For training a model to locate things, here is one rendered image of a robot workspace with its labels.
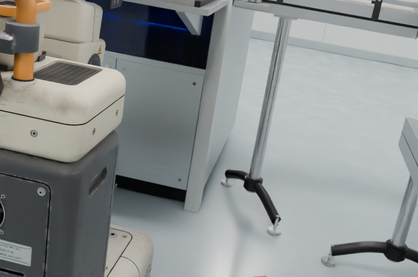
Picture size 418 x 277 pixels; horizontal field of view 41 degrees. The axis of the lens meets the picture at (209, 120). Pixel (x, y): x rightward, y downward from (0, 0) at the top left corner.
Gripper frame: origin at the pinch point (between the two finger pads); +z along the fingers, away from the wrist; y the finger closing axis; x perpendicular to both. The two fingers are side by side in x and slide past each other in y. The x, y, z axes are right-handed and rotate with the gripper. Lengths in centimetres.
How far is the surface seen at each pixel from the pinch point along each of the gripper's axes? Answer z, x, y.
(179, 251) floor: 92, -13, 6
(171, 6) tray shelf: 4.7, 0.5, -0.8
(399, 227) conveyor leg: 70, -88, 21
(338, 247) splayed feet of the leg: 84, -69, 22
